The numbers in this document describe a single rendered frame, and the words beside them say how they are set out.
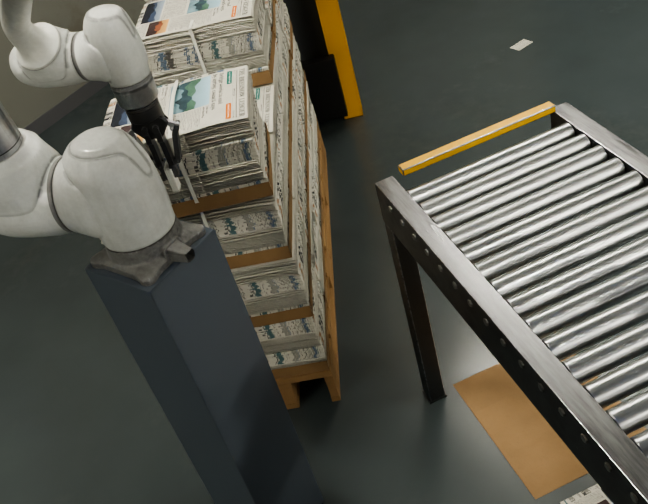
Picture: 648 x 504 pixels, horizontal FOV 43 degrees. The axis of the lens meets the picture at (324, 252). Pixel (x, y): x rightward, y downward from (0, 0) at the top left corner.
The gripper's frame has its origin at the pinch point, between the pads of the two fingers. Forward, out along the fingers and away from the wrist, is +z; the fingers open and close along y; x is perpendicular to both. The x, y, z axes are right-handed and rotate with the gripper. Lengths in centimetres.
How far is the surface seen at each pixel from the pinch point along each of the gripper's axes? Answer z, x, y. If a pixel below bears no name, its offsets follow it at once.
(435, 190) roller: 21, -3, -59
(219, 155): 1.4, -7.4, -10.3
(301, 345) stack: 72, -11, -13
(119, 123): -6.8, -18.5, 13.4
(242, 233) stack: 27.9, -11.0, -7.9
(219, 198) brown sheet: 13.0, -7.0, -6.6
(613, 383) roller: 20, 64, -81
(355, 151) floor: 100, -151, -32
